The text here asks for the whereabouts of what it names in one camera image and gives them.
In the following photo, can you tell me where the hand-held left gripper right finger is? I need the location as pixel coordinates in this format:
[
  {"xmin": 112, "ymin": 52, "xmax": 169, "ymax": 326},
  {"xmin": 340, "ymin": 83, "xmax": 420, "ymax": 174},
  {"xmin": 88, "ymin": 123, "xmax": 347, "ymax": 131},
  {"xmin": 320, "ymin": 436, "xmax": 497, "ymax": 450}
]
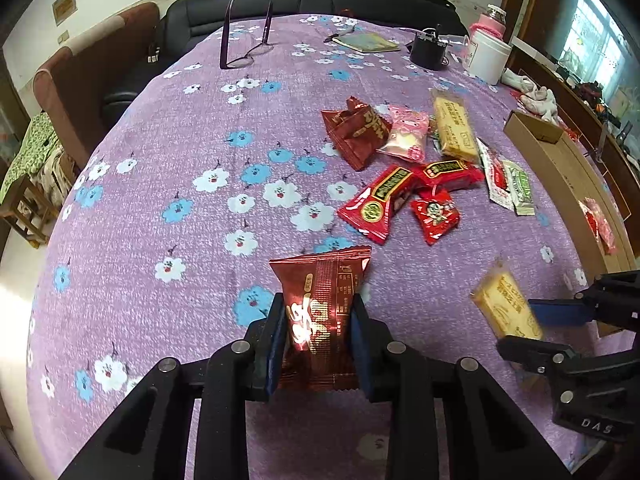
[{"xmin": 349, "ymin": 293, "xmax": 573, "ymax": 480}]

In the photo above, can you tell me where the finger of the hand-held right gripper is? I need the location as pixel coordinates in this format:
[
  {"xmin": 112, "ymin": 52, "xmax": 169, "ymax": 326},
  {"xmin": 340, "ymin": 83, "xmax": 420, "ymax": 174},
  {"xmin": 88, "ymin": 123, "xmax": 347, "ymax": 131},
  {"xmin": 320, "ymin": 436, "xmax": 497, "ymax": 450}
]
[
  {"xmin": 496, "ymin": 334, "xmax": 598, "ymax": 397},
  {"xmin": 528, "ymin": 270, "xmax": 640, "ymax": 333}
]

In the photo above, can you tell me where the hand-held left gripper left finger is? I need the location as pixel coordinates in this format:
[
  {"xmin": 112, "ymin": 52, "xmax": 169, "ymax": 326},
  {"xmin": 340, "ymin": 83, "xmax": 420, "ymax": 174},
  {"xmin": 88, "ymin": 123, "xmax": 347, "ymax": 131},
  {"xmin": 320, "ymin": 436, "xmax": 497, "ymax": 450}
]
[{"xmin": 59, "ymin": 293, "xmax": 288, "ymax": 480}]

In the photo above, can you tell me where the yellow biscuit packet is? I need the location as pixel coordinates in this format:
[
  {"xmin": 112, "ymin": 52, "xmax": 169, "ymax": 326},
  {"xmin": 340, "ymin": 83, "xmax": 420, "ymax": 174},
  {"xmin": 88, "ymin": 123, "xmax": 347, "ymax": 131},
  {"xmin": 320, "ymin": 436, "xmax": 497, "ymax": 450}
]
[
  {"xmin": 470, "ymin": 259, "xmax": 545, "ymax": 342},
  {"xmin": 431, "ymin": 89, "xmax": 480, "ymax": 163}
]

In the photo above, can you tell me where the cardboard box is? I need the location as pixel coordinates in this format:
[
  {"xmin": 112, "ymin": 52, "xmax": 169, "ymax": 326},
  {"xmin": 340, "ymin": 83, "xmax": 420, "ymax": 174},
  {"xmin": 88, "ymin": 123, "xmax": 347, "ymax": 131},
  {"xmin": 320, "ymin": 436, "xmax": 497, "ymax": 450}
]
[{"xmin": 502, "ymin": 110, "xmax": 637, "ymax": 281}]

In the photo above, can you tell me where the red white sachet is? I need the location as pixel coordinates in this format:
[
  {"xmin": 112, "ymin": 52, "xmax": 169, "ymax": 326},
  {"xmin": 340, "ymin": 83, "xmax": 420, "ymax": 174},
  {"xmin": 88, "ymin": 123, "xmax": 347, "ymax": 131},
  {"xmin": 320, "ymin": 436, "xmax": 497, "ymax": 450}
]
[{"xmin": 475, "ymin": 137, "xmax": 516, "ymax": 209}]

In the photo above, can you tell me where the small red snack packet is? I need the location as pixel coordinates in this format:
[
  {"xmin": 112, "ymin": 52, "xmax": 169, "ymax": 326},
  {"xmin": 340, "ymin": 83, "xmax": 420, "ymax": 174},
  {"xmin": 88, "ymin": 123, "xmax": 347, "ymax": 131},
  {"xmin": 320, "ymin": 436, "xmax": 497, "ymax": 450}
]
[{"xmin": 410, "ymin": 187, "xmax": 462, "ymax": 247}]

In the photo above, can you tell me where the red white snack packet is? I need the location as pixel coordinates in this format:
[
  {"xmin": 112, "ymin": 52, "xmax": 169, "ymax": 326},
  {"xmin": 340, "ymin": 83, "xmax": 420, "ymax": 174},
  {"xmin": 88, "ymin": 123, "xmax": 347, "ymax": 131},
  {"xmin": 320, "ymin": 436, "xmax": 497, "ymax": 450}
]
[{"xmin": 579, "ymin": 197, "xmax": 620, "ymax": 256}]

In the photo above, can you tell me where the purple floral tablecloth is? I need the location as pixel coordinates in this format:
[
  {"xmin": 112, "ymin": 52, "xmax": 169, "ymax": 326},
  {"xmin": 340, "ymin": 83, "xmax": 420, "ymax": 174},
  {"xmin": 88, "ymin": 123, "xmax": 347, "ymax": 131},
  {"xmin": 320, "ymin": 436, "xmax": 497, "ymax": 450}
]
[{"xmin": 25, "ymin": 12, "xmax": 626, "ymax": 480}]

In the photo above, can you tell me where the green white sachet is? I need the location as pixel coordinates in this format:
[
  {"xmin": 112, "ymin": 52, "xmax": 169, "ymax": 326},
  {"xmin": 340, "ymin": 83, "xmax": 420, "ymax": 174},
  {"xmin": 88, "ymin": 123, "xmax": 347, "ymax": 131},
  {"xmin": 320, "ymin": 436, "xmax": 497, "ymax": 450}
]
[{"xmin": 501, "ymin": 159, "xmax": 536, "ymax": 217}]

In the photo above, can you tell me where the long red packet round emblem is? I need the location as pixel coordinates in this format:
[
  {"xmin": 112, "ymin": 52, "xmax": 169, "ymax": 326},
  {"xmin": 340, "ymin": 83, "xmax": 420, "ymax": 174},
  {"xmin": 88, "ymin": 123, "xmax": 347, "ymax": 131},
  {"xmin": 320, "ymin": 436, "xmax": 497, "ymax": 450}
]
[{"xmin": 337, "ymin": 165, "xmax": 421, "ymax": 246}]

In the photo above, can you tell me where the red bar packet green label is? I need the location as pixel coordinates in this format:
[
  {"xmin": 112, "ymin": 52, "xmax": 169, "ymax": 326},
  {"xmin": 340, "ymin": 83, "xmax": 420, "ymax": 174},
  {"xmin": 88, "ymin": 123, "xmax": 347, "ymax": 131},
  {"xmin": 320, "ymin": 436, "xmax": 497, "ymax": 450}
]
[{"xmin": 412, "ymin": 159, "xmax": 486, "ymax": 192}]

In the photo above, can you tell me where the dark wooden sideboard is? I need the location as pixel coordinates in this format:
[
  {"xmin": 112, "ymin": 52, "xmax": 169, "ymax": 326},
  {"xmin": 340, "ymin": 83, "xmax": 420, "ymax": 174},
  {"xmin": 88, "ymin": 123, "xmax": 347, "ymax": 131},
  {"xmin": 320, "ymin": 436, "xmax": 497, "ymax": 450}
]
[{"xmin": 510, "ymin": 35, "xmax": 640, "ymax": 213}]

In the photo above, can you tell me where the white cloth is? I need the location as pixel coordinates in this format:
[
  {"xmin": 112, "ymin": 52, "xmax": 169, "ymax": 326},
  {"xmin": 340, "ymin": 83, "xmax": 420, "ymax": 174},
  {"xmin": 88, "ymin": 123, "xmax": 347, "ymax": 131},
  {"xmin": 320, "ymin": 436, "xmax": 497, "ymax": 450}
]
[{"xmin": 501, "ymin": 67, "xmax": 561, "ymax": 124}]

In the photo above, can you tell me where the pink snack packet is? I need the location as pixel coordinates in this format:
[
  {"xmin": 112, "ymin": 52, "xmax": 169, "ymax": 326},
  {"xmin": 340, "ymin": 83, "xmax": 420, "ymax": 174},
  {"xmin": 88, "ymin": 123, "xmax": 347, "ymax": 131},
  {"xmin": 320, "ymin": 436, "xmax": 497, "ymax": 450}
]
[{"xmin": 376, "ymin": 105, "xmax": 432, "ymax": 163}]

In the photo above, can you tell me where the white jar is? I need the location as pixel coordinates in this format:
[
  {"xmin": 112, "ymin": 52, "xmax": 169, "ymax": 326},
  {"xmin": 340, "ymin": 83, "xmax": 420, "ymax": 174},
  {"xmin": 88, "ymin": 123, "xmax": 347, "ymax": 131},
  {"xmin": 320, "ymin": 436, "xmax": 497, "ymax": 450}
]
[{"xmin": 467, "ymin": 27, "xmax": 514, "ymax": 86}]

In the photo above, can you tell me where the glass window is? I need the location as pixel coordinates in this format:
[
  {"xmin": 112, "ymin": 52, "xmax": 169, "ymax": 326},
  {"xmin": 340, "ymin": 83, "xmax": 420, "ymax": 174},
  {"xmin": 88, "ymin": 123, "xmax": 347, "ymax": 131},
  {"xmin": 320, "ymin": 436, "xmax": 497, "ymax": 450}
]
[{"xmin": 542, "ymin": 0, "xmax": 640, "ymax": 126}]

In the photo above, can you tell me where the black round container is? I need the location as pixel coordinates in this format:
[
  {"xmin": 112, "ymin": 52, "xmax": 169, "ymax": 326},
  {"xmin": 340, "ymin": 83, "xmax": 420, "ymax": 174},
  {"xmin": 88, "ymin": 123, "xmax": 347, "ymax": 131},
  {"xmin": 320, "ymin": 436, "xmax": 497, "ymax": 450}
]
[{"xmin": 410, "ymin": 25, "xmax": 451, "ymax": 71}]

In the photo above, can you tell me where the wooden stool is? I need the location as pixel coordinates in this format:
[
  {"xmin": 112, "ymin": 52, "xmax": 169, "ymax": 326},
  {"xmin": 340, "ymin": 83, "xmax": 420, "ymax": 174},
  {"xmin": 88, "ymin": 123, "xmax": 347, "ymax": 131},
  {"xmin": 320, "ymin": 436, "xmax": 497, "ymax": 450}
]
[{"xmin": 0, "ymin": 150, "xmax": 76, "ymax": 249}]

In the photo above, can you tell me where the glass jar with pink cover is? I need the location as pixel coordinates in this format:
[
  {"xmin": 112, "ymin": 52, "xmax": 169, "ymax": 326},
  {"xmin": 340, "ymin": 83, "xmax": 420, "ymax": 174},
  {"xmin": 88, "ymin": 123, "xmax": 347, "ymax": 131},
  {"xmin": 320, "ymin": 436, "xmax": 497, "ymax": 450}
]
[{"xmin": 468, "ymin": 4, "xmax": 508, "ymax": 41}]

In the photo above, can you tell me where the green notebook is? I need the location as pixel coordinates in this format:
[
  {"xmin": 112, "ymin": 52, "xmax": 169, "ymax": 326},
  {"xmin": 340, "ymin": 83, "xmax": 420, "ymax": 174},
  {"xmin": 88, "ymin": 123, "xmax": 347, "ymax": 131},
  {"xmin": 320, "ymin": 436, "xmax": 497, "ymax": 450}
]
[{"xmin": 332, "ymin": 31, "xmax": 402, "ymax": 54}]

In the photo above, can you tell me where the green patterned cushion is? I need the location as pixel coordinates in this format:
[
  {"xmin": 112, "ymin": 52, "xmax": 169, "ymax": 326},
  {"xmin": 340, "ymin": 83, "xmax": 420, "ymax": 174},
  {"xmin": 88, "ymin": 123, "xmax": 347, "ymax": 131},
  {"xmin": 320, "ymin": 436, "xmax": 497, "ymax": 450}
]
[{"xmin": 0, "ymin": 112, "xmax": 63, "ymax": 201}]

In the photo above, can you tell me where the pen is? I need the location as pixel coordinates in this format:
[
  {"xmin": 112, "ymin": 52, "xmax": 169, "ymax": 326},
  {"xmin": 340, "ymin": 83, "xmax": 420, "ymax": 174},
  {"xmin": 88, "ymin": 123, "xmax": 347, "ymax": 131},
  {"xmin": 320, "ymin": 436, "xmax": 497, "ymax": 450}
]
[{"xmin": 323, "ymin": 26, "xmax": 358, "ymax": 44}]

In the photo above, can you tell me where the brown armchair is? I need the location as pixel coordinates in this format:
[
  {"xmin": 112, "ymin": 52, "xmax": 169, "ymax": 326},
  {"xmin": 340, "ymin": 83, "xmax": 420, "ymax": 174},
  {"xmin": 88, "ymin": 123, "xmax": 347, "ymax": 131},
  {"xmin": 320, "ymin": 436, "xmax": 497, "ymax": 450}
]
[{"xmin": 32, "ymin": 2, "xmax": 161, "ymax": 171}]

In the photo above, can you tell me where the black sofa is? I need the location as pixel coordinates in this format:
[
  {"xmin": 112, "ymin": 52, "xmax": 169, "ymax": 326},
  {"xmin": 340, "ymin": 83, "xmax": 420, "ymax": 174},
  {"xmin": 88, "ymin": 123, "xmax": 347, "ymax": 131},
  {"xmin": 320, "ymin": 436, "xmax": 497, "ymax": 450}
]
[{"xmin": 102, "ymin": 0, "xmax": 468, "ymax": 121}]

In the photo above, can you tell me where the small wall frame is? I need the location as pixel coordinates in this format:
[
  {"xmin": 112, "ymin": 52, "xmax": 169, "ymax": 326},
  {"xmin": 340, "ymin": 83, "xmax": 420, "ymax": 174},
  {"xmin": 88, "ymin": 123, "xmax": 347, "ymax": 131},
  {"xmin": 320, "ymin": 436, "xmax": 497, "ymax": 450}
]
[{"xmin": 52, "ymin": 0, "xmax": 78, "ymax": 26}]

